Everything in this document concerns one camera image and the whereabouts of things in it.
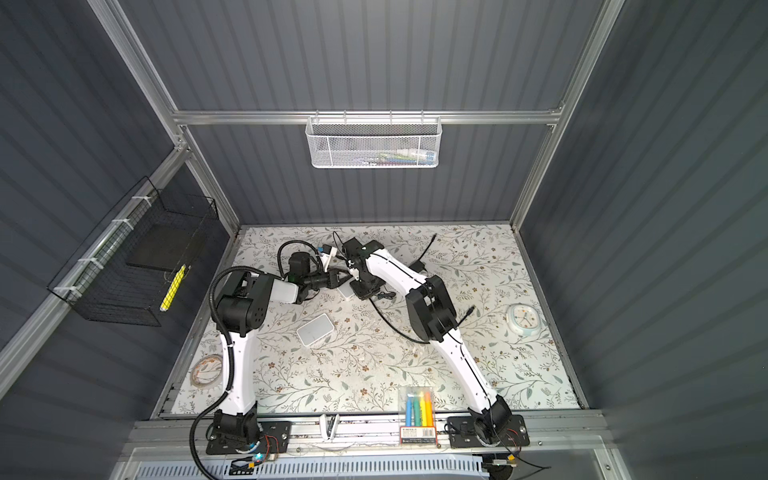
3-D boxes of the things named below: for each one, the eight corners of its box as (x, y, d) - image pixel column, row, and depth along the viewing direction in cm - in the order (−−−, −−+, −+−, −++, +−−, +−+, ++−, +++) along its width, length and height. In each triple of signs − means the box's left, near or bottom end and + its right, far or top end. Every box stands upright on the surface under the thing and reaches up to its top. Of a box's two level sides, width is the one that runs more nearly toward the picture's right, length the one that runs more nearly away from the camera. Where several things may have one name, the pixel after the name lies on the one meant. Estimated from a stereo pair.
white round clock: (509, 336, 92) (512, 332, 90) (501, 308, 99) (504, 303, 96) (542, 336, 92) (546, 332, 90) (532, 308, 99) (536, 303, 96)
